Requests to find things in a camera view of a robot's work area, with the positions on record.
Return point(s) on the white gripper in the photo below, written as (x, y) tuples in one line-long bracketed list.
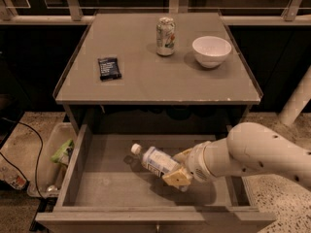
[(196, 163)]

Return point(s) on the clear plastic bottle blue label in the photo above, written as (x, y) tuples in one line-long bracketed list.
[(157, 161)]

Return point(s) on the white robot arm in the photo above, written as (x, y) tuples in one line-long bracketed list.
[(248, 149)]

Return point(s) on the open grey top drawer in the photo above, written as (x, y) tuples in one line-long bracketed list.
[(106, 190)]

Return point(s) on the grey wooden cabinet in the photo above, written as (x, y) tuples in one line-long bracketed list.
[(148, 78)]

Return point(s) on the green snack bag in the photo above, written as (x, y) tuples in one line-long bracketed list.
[(63, 154)]

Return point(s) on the white ceramic bowl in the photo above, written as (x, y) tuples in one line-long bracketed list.
[(211, 51)]

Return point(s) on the dark blue snack packet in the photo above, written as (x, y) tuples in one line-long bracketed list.
[(109, 68)]

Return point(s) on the clear plastic storage bin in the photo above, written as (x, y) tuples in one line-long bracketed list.
[(50, 175)]

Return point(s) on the green white soda can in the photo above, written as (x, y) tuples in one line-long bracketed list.
[(165, 36)]

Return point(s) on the metal railing frame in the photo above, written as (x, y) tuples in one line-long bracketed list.
[(233, 12)]

